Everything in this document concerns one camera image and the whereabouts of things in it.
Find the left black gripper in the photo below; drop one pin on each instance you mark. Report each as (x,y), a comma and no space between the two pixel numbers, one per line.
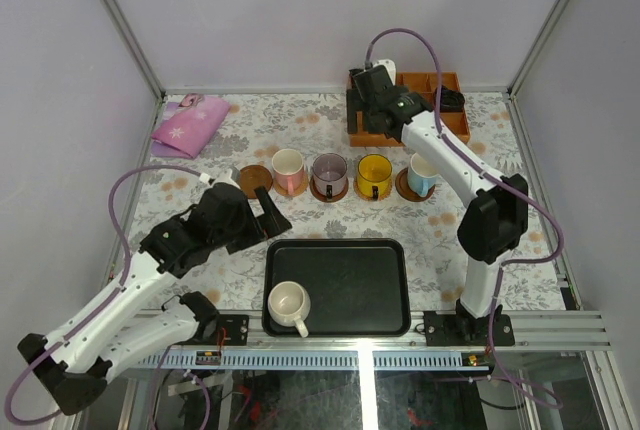
(257,225)

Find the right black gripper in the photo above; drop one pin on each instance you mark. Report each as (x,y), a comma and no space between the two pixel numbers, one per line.
(355,104)

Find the woven rattan coaster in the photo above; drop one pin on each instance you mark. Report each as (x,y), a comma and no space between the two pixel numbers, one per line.
(378,198)
(299,190)

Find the dark brown wooden coaster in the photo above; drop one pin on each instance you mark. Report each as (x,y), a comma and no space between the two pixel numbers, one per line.
(253,177)
(317,192)
(404,190)

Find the pink mug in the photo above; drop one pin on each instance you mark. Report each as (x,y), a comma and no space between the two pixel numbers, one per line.
(288,167)

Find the yellow mug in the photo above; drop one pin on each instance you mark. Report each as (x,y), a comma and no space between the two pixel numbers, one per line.
(374,174)

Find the purple mug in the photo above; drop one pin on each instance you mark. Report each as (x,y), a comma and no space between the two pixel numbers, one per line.
(329,175)

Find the cream white mug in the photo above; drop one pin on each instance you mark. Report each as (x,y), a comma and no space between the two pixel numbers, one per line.
(289,305)

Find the blue mug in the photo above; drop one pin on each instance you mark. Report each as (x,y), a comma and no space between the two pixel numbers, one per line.
(421,176)

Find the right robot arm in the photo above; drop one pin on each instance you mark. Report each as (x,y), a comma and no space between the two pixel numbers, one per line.
(496,214)

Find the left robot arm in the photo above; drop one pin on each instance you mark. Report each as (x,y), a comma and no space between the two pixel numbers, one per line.
(76,362)

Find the rolled dark sock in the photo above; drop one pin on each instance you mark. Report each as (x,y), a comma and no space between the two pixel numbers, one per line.
(451,101)

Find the orange compartment organizer box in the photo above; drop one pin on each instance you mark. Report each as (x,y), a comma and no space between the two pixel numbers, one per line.
(425,84)

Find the black serving tray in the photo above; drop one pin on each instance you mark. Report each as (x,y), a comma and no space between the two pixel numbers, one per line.
(357,287)

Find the pink folded cloth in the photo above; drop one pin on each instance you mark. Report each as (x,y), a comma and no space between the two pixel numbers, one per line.
(193,123)

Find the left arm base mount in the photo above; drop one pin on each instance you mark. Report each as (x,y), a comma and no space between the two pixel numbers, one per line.
(231,330)

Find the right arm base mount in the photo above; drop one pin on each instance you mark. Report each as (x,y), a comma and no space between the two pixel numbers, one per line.
(460,328)

